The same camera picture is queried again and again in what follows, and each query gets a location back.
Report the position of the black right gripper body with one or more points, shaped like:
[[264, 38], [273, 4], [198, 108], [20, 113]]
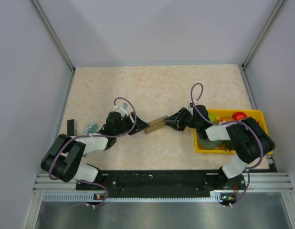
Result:
[[188, 120]]

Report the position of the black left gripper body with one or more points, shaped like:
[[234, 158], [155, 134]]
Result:
[[126, 125]]

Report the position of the brown cardboard box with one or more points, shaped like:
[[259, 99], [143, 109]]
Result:
[[156, 125]]

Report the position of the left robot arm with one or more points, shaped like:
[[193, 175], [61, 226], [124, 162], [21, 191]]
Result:
[[63, 159]]

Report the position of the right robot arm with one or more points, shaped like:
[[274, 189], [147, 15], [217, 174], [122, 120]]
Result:
[[246, 137]]

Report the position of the black rectangular box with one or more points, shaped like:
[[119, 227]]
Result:
[[72, 127]]

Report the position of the green pear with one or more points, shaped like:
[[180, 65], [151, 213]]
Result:
[[212, 117]]

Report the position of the green melon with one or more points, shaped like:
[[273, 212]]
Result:
[[207, 144]]

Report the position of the orange pineapple with leaves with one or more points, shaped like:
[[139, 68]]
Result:
[[226, 118]]

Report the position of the red apple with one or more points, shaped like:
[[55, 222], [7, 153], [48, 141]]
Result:
[[239, 116]]

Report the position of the yellow plastic tray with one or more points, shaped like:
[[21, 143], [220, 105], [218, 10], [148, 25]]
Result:
[[255, 114]]

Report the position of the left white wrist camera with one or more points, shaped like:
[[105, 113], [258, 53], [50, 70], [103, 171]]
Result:
[[122, 109]]

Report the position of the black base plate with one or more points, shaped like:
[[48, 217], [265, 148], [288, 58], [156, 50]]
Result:
[[164, 193]]

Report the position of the white slotted cable duct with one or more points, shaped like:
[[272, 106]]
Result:
[[97, 196]]

